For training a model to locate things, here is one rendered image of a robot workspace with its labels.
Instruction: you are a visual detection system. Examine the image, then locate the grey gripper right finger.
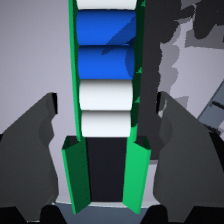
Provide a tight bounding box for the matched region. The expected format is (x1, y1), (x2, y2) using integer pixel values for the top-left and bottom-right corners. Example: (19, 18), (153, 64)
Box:
(153, 91), (224, 224)

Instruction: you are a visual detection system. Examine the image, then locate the white cylinder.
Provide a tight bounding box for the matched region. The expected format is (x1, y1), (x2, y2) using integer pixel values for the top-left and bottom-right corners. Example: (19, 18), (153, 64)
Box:
(82, 110), (131, 137)
(77, 0), (137, 10)
(79, 79), (132, 110)

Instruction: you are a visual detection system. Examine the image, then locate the dark blue cylinder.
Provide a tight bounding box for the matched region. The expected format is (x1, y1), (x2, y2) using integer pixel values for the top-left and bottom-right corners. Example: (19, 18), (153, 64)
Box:
(76, 9), (136, 46)
(78, 45), (135, 79)

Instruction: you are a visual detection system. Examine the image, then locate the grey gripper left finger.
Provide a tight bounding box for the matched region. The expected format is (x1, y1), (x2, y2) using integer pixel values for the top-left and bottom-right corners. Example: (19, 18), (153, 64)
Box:
(0, 92), (59, 224)

